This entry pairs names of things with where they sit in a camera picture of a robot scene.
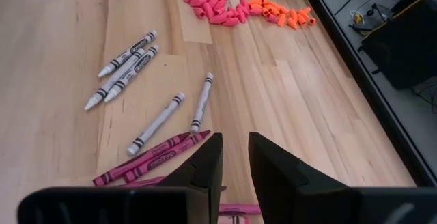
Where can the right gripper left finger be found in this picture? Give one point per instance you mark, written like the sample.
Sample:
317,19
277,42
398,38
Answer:
198,183

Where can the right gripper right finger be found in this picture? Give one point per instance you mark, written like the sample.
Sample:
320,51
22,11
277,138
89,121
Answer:
290,190

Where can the magenta crayon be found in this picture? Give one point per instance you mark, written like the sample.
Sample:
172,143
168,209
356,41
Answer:
143,159
164,157
239,209
143,182

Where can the grey crayon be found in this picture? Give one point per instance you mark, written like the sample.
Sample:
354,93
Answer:
155,125
201,102

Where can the white crayon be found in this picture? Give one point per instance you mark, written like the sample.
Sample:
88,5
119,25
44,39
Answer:
128,53
131,73
114,80

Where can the orange eraser caps pile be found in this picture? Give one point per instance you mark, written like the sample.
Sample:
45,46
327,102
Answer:
283,14

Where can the black aluminium table frame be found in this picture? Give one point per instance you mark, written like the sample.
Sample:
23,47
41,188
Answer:
379,108

